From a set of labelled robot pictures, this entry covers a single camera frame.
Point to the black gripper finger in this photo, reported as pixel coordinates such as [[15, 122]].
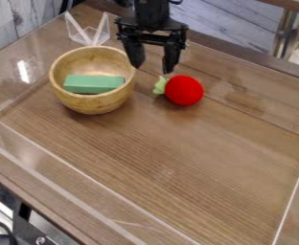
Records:
[[134, 50], [172, 50]]

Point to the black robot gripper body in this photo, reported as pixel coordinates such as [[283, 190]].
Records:
[[154, 35]]

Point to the red plush fruit green leaf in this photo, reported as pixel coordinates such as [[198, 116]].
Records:
[[182, 89]]

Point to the wooden bowl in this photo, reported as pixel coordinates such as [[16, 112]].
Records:
[[92, 61]]

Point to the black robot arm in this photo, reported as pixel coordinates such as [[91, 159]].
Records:
[[151, 12]]

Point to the green rectangular block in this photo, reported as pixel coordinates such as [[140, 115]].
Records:
[[83, 84]]

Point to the metal table leg background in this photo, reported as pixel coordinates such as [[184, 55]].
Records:
[[287, 35]]

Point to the black table frame bracket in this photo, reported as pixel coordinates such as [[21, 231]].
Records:
[[27, 234]]

